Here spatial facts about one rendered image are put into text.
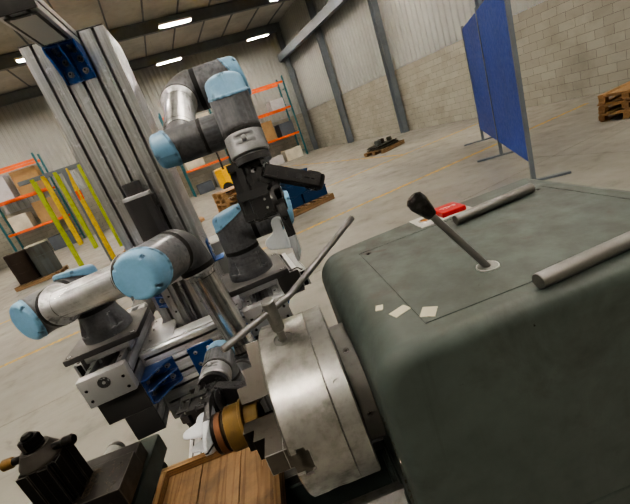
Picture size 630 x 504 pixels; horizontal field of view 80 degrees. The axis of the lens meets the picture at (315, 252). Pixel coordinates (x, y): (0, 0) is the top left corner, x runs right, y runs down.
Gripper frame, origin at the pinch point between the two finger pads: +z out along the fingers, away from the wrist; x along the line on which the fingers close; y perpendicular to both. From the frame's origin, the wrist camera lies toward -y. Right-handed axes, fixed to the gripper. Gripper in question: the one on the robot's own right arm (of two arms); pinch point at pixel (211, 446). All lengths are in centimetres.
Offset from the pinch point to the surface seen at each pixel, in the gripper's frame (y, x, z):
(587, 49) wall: -816, -8, -822
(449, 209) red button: -64, 18, -25
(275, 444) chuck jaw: -13.1, 2.4, 8.1
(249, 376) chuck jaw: -10.0, 7.1, -6.1
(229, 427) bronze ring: -4.5, 2.4, -0.1
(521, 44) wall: -772, 54, -981
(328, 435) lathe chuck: -22.0, 3.5, 11.6
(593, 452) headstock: -59, -12, 18
